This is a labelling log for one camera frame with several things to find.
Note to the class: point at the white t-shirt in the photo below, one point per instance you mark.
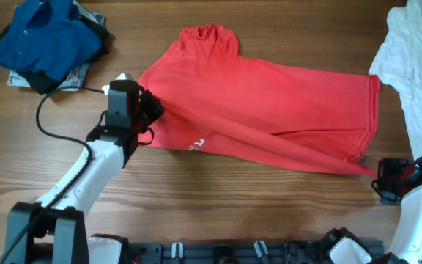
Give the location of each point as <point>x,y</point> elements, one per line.
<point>398,63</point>

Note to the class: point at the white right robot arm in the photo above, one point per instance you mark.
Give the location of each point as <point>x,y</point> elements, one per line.
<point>341,246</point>

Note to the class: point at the red printed t-shirt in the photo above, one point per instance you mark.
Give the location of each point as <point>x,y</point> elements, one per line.
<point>220,102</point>

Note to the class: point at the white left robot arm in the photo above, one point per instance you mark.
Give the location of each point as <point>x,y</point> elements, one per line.
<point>52,229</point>

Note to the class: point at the grey printed folded cloth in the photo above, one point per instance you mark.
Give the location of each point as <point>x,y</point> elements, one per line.
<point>72,78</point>

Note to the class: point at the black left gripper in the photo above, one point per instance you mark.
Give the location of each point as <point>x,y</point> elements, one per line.
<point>151,108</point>

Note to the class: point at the blue polo shirt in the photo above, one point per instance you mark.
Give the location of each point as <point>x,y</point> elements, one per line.
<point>47,37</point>

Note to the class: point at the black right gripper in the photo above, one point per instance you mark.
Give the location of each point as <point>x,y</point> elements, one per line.
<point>387,180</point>

